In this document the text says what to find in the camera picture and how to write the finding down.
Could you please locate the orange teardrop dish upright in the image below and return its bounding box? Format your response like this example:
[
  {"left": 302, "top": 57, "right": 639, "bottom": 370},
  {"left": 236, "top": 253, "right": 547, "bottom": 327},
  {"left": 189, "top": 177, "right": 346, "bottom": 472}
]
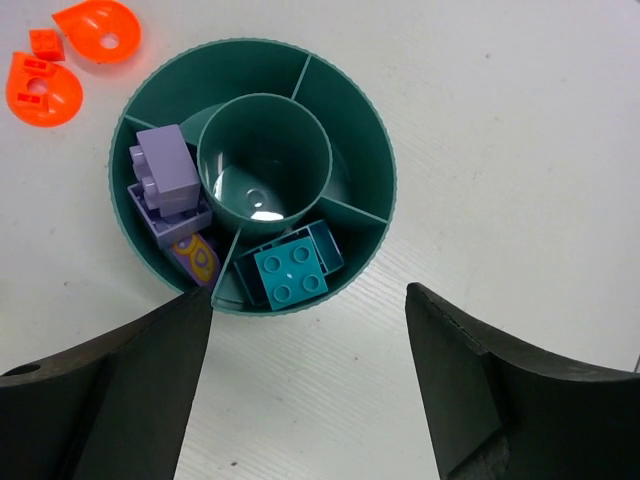
[{"left": 51, "top": 1, "right": 142, "bottom": 64}]

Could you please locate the purple printed lego tile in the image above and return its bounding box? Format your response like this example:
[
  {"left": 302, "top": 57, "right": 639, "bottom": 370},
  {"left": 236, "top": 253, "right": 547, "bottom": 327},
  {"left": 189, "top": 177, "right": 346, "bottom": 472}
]
[{"left": 169, "top": 233, "right": 221, "bottom": 288}]

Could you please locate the teal square lego brick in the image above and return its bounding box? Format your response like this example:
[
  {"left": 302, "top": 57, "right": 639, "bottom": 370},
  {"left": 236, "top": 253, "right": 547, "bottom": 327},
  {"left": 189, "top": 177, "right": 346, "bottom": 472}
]
[{"left": 254, "top": 237, "right": 328, "bottom": 311}]

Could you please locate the teal rounded lego piece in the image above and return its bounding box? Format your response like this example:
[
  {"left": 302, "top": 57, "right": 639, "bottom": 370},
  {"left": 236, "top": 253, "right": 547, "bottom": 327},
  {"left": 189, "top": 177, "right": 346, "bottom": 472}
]
[{"left": 234, "top": 220, "right": 345, "bottom": 311}]

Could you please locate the orange teardrop dish overturned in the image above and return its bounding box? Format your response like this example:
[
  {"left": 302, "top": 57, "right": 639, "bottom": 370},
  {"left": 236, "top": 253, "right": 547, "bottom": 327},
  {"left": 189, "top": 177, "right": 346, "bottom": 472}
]
[{"left": 5, "top": 52, "right": 84, "bottom": 128}]

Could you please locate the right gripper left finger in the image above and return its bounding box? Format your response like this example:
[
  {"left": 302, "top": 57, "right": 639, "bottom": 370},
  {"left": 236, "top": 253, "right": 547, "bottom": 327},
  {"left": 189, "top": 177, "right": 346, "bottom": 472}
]
[{"left": 1, "top": 287, "right": 212, "bottom": 479}]

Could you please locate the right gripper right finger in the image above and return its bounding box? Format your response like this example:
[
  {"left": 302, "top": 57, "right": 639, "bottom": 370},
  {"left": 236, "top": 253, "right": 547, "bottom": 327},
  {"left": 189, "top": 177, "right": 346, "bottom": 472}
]
[{"left": 405, "top": 283, "right": 639, "bottom": 479}]

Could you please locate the purple hollow lego brick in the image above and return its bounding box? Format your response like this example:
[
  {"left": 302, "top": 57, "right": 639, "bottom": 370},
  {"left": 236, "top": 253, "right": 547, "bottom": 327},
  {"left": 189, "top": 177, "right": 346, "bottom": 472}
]
[{"left": 127, "top": 183, "right": 213, "bottom": 249}]

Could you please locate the small orange two-stud brick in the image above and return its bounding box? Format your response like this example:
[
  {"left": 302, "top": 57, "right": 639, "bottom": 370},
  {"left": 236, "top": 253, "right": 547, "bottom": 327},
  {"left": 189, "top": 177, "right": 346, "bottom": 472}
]
[{"left": 29, "top": 28, "right": 65, "bottom": 62}]

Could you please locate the teal round divided container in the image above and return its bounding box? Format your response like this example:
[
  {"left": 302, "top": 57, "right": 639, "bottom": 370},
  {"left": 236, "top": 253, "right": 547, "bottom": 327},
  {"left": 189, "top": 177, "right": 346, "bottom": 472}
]
[{"left": 109, "top": 38, "right": 396, "bottom": 316}]

